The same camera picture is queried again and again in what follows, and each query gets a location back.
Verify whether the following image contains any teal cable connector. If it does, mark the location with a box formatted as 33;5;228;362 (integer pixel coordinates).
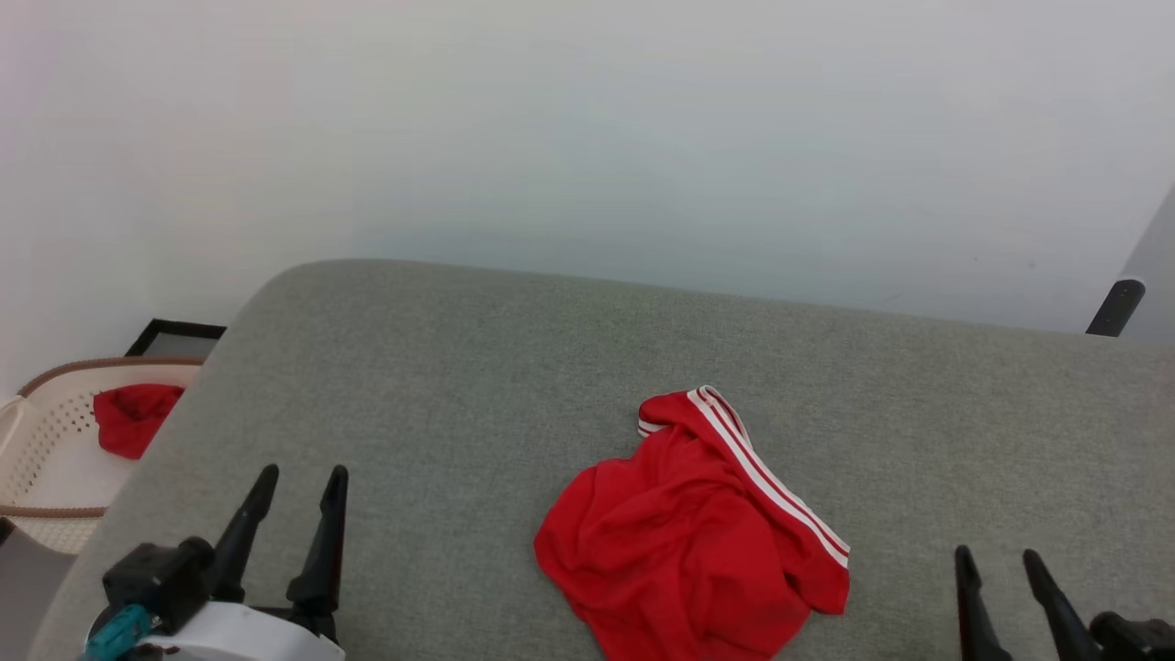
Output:
81;604;153;661

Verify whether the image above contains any cream perforated laundry basket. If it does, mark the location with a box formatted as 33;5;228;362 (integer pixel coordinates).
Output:
0;356;205;555

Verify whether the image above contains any black furniture leg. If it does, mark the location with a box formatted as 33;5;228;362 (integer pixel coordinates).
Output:
1086;278;1147;337

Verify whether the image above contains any red and white jersey garment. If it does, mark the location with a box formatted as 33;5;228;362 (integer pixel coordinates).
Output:
533;386;851;661

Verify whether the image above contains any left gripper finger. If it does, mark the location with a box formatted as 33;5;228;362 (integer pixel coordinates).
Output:
286;465;350;640
213;465;280;603

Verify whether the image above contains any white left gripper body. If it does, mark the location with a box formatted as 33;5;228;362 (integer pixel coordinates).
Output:
87;600;346;661

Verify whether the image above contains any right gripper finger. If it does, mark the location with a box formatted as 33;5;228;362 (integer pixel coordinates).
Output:
1023;549;1102;661
954;544;1013;661

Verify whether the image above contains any red cloth in basket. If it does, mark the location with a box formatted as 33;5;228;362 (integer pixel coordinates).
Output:
93;384;185;460

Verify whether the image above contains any black framed grey board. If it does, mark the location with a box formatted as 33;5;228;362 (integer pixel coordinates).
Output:
124;318;227;359

